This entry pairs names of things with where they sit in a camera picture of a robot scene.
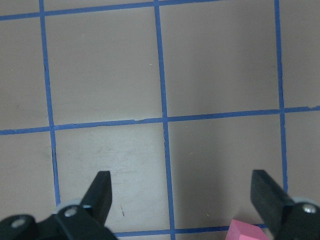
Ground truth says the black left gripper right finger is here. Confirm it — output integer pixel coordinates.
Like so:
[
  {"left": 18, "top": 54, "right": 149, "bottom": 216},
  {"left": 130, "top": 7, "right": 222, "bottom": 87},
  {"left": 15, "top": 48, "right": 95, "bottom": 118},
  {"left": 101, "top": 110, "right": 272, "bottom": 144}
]
[{"left": 250, "top": 169, "right": 320, "bottom": 240}]

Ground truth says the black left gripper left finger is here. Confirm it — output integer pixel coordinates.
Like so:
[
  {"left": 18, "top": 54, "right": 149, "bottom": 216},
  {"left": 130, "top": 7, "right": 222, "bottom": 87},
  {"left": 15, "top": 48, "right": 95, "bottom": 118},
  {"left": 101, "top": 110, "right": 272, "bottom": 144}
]
[{"left": 0, "top": 171, "right": 117, "bottom": 240}]

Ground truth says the pink foam cube centre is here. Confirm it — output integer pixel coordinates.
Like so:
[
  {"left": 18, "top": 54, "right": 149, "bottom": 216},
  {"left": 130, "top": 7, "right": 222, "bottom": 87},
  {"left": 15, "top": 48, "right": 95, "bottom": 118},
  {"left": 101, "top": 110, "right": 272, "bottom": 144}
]
[{"left": 225, "top": 219, "right": 269, "bottom": 240}]

